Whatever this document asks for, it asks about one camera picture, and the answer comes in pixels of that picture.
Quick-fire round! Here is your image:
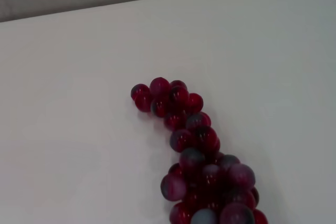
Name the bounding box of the red grape bunch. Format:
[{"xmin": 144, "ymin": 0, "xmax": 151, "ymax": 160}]
[{"xmin": 130, "ymin": 77, "xmax": 269, "ymax": 224}]

